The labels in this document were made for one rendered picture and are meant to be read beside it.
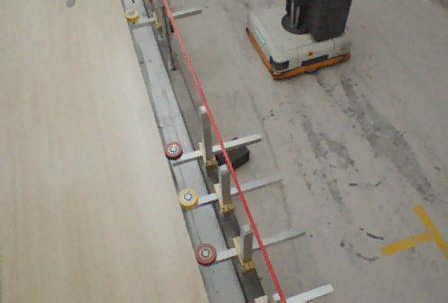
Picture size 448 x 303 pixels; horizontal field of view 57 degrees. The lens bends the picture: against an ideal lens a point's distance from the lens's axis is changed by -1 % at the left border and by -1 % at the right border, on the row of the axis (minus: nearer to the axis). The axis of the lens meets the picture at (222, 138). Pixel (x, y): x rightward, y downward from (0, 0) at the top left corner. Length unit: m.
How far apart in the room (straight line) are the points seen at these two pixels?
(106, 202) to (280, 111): 1.73
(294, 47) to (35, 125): 1.92
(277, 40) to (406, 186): 1.39
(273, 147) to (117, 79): 1.26
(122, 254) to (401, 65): 2.74
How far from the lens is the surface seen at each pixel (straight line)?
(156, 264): 1.64
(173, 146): 1.87
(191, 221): 1.99
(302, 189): 2.79
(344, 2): 3.14
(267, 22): 3.41
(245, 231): 1.43
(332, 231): 2.70
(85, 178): 1.88
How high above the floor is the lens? 2.43
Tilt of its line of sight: 55 degrees down
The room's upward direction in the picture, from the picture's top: 3 degrees counter-clockwise
